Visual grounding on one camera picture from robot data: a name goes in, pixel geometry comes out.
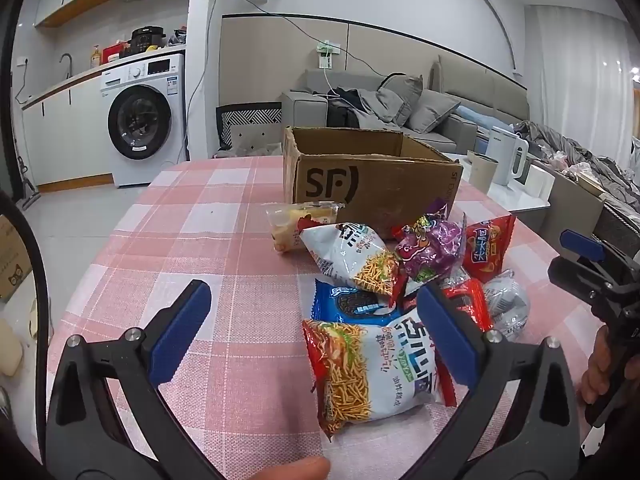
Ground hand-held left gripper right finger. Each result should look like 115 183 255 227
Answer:
416 284 586 480

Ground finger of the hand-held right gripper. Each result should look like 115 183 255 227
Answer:
560 229 606 262
547 256 611 306

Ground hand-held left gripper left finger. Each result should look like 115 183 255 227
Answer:
45 280 213 480

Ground red cookie packet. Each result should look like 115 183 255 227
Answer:
400 280 495 333

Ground clear plastic snack packet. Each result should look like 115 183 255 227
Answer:
482 270 531 338

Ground purple snack packet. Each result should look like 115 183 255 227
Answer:
391 199 467 296

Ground red chip packet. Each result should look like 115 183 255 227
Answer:
461 214 517 283

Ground white noodle snack packet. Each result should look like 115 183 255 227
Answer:
301 307 458 443
298 222 403 306

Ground blue cookie packet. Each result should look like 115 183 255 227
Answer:
312 279 406 323

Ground yellow cake packet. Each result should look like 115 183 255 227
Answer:
265 201 346 257

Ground brown cardboard box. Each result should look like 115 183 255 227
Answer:
281 126 462 241

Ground person's right hand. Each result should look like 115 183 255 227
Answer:
579 317 615 406

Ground person's left hand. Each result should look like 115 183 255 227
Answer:
239 455 332 480

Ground marble coffee table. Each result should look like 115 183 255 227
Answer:
445 150 608 248

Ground grey quilted clothing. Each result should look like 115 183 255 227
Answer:
515 119 640 221

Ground pink checked tablecloth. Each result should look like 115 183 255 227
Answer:
47 155 601 480

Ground white kettle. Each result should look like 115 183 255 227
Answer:
486 125 530 187

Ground beige tumbler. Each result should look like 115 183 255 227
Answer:
466 150 499 194

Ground blue pillow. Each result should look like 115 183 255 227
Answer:
456 105 496 133

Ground cream rounded object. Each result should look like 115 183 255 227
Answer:
0 319 24 377

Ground white curtain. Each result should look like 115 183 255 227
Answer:
540 10 640 131

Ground small cardboard box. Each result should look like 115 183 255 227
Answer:
0 214 34 303

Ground grey cushion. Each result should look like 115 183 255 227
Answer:
406 89 462 134
377 74 424 126

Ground mop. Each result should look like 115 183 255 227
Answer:
14 152 42 208

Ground white washing machine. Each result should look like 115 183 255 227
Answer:
99 52 188 189

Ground black white patterned box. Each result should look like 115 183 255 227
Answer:
215 103 284 151

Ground white kitchen counter cabinet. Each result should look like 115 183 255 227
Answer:
22 62 116 191

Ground grey hoodie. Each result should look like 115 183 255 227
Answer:
350 87 406 126

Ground black jacket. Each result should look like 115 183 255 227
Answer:
326 87 381 129

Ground grey sofa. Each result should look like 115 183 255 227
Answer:
280 55 531 158

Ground black pressure cooker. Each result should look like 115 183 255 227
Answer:
130 26 167 56

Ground white power strip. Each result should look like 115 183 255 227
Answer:
315 40 342 69

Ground white charging cable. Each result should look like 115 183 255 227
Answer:
312 65 341 101

